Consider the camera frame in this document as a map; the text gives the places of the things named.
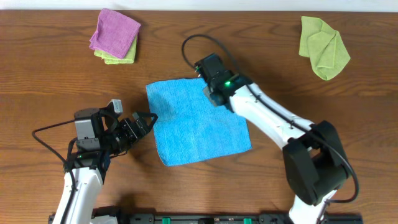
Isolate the blue microfiber cloth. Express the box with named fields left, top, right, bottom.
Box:
left=146, top=78, right=252, bottom=166

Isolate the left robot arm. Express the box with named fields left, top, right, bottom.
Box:
left=49, top=107, right=158, bottom=223

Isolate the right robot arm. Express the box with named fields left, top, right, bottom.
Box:
left=194, top=54, right=351, bottom=223

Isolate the light green folded cloth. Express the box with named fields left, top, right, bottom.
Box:
left=94, top=36, right=138, bottom=65

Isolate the purple folded cloth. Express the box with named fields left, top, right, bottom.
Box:
left=89, top=8, right=141, bottom=59

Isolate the olive green crumpled cloth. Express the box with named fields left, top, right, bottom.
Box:
left=298, top=16, right=351, bottom=81

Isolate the right black cable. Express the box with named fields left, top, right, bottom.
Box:
left=181, top=34, right=361, bottom=204

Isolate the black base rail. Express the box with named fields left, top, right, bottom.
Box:
left=48, top=206, right=363, bottom=224

